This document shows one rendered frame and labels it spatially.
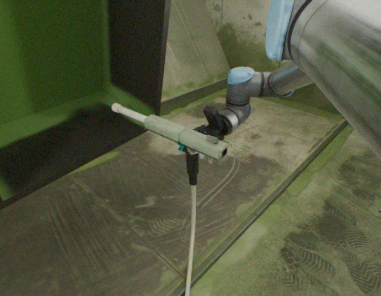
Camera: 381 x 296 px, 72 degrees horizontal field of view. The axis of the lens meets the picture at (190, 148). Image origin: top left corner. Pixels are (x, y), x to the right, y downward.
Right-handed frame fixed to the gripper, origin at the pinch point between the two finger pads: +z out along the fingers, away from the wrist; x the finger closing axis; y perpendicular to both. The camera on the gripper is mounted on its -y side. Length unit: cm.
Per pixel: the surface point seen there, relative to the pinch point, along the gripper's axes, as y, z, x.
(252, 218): 48, -25, -17
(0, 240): 46, 48, 62
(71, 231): 47, 28, 42
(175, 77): 35, -107, 93
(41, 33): -28, 8, 55
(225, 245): 46.5, -4.9, -14.5
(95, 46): -19, -12, 56
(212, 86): 52, -143, 79
